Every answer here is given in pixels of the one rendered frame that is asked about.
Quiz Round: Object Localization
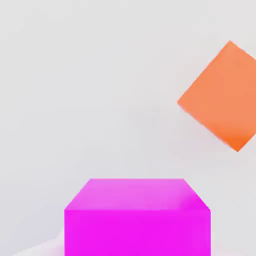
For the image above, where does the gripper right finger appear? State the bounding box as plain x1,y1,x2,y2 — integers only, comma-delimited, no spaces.
210,231,256,256

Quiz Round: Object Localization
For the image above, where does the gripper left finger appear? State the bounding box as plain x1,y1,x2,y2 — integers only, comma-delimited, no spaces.
11,229,65,256

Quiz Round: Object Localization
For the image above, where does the small magenta cube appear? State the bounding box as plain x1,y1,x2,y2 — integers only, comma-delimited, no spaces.
64,178,212,256

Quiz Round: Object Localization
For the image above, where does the small orange cube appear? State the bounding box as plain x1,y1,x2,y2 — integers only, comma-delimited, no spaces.
176,40,256,153

